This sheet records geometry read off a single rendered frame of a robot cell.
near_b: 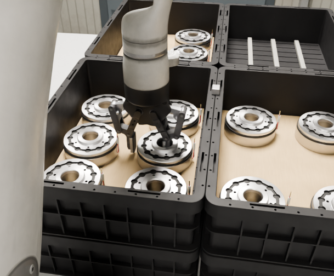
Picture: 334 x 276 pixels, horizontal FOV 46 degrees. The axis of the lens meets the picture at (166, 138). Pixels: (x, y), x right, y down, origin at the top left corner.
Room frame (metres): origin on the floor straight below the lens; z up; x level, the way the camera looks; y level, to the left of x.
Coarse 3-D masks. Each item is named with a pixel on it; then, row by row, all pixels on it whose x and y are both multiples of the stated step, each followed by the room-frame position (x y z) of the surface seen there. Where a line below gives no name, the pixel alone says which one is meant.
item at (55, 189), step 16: (80, 64) 0.75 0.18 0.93; (192, 64) 0.75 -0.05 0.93; (64, 80) 0.68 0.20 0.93; (208, 96) 0.62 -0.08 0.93; (48, 112) 0.57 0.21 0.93; (208, 112) 0.58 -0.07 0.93; (208, 128) 0.52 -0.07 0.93; (208, 144) 0.48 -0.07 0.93; (48, 192) 0.39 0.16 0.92; (64, 192) 0.38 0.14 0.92; (80, 192) 0.38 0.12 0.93; (96, 192) 0.38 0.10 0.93; (112, 192) 0.38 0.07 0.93; (128, 192) 0.38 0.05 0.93; (144, 192) 0.38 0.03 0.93; (160, 192) 0.38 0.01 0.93; (144, 208) 0.37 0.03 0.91; (160, 208) 0.36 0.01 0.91; (176, 208) 0.36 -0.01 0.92; (192, 208) 0.36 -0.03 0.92
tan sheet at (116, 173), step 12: (144, 132) 0.65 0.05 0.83; (120, 144) 0.61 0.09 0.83; (192, 144) 0.61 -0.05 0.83; (60, 156) 0.57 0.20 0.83; (120, 156) 0.57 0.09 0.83; (132, 156) 0.57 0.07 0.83; (108, 168) 0.54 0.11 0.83; (120, 168) 0.54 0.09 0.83; (132, 168) 0.54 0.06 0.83; (192, 168) 0.54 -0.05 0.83; (108, 180) 0.50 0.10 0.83; (120, 180) 0.50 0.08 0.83; (192, 180) 0.50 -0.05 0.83; (192, 192) 0.47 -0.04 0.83
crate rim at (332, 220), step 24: (240, 72) 0.73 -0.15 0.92; (264, 72) 0.72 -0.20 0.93; (288, 72) 0.72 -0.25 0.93; (312, 72) 0.72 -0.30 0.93; (216, 96) 0.62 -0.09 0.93; (216, 120) 0.55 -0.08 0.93; (216, 144) 0.48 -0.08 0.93; (216, 168) 0.42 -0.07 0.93; (216, 216) 0.35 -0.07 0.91; (240, 216) 0.35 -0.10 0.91; (264, 216) 0.34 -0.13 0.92; (288, 216) 0.34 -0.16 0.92; (312, 216) 0.33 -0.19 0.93
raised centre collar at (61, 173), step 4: (64, 168) 0.49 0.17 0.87; (68, 168) 0.49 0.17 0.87; (72, 168) 0.49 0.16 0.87; (76, 168) 0.49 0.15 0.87; (80, 168) 0.50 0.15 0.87; (60, 172) 0.48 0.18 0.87; (64, 172) 0.49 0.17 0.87; (68, 172) 0.49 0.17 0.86; (76, 172) 0.49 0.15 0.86; (80, 172) 0.48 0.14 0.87; (56, 176) 0.47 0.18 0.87; (60, 176) 0.48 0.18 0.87; (80, 176) 0.47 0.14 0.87; (84, 176) 0.48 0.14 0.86; (60, 180) 0.47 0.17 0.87; (76, 180) 0.47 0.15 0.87; (80, 180) 0.47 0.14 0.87
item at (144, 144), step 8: (144, 136) 0.59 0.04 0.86; (152, 136) 0.59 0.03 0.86; (184, 136) 0.59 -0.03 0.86; (144, 144) 0.57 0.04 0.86; (184, 144) 0.57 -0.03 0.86; (144, 152) 0.55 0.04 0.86; (152, 152) 0.54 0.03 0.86; (160, 152) 0.54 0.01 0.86; (168, 152) 0.54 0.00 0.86; (176, 152) 0.54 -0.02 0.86; (184, 152) 0.54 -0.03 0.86; (152, 160) 0.52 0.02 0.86; (160, 160) 0.52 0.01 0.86; (168, 160) 0.52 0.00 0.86; (176, 160) 0.52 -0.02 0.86
